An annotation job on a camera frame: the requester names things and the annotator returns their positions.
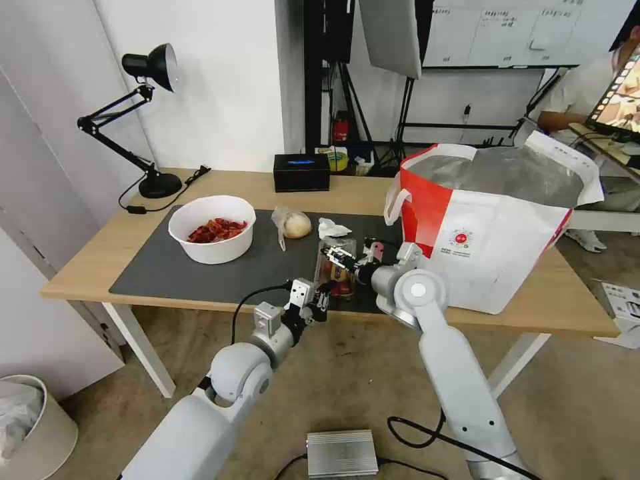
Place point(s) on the whiteboard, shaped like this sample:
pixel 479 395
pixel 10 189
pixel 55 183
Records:
pixel 500 30

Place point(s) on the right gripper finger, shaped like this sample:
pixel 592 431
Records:
pixel 345 268
pixel 338 253

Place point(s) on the person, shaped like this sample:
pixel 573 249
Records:
pixel 575 90

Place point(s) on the wooden table with white legs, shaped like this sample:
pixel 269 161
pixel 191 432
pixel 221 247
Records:
pixel 90 270

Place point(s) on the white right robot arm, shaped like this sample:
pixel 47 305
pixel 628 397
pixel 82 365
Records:
pixel 440 340

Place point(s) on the crumpled white tissue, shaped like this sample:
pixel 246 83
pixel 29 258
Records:
pixel 332 229

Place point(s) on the red food scraps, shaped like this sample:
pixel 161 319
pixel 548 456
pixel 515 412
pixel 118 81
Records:
pixel 218 231

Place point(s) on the bun in clear plastic bag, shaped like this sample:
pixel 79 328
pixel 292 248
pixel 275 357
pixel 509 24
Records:
pixel 296 223

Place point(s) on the computer monitor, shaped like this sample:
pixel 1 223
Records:
pixel 620 100

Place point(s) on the wooden side desk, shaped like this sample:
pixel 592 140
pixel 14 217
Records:
pixel 605 150

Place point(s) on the black tissue box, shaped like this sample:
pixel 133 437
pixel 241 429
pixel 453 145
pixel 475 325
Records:
pixel 301 175

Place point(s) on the dark grey desk mat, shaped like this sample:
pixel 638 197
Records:
pixel 160 270

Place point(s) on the silver metal power box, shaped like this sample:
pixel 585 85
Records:
pixel 342 453

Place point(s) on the clear plastic snack package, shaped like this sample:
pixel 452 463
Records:
pixel 338 290

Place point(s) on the black metal rack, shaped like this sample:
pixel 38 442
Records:
pixel 330 30

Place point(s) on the white cardboard box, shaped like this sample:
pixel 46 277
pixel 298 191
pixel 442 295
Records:
pixel 625 310

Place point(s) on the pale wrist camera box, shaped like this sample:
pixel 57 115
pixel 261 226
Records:
pixel 374 250
pixel 302 292

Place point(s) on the white and red takeout bag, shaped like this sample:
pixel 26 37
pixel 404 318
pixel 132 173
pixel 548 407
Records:
pixel 490 240

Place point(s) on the red fire extinguisher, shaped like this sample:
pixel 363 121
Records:
pixel 341 132

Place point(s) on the white plastic bowl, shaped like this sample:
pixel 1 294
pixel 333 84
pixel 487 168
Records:
pixel 215 250

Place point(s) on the grey photo softbox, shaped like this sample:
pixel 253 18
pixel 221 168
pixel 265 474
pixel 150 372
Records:
pixel 392 35

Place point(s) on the black desk lamp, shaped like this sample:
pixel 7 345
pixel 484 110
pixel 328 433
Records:
pixel 155 65

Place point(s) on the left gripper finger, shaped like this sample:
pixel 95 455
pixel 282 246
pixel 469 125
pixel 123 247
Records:
pixel 322 311
pixel 326 291

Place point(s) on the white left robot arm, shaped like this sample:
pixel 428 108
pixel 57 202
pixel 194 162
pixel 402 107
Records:
pixel 200 430

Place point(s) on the beige trash bin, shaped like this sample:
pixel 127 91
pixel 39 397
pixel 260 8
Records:
pixel 45 430

